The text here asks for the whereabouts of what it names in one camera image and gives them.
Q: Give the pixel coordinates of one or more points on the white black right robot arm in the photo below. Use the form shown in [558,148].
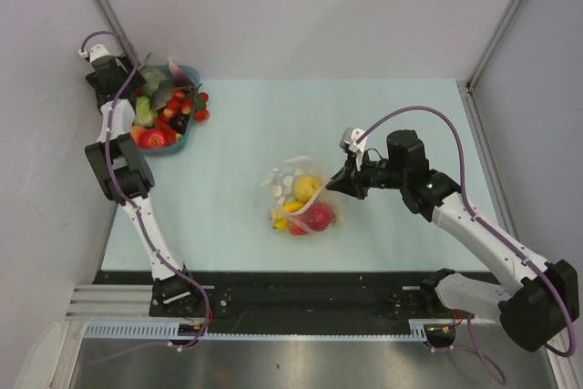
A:
[533,299]

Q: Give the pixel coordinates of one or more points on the light blue cable duct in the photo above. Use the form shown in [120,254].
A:
[184,331]

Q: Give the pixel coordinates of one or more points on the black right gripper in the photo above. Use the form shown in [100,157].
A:
[349,180]

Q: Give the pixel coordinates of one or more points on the green cabbage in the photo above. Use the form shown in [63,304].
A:
[144,113]

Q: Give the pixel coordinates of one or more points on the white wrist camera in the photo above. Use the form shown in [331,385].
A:
[353,143]
[94,53]

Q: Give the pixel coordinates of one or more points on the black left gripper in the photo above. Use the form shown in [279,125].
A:
[126,66]

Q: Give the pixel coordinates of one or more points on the clear zip top bag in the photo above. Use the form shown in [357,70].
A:
[277,188]

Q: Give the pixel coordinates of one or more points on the cherry tomato cluster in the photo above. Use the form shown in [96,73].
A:
[179,105]

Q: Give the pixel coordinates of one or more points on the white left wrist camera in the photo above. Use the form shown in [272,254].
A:
[94,53]

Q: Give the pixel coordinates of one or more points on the yellow banana bunch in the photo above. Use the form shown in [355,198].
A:
[278,217]

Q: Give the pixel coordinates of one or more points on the orange peach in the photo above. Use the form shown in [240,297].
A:
[136,132]

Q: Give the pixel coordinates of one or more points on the red apple with highlight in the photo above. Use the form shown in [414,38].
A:
[153,138]

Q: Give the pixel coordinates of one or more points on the yellow lemon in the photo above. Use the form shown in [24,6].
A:
[305,187]

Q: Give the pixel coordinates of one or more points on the dark purple eggplant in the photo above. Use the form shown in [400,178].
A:
[180,123]

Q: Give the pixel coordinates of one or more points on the teal plastic fruit basket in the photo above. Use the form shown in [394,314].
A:
[159,84]

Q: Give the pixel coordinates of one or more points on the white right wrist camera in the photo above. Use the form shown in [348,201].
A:
[353,143]

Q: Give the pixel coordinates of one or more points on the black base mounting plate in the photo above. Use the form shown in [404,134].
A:
[329,302]

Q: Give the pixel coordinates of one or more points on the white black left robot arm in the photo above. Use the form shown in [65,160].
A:
[125,178]

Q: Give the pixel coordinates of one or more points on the red watermelon slice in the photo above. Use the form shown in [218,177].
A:
[172,136]

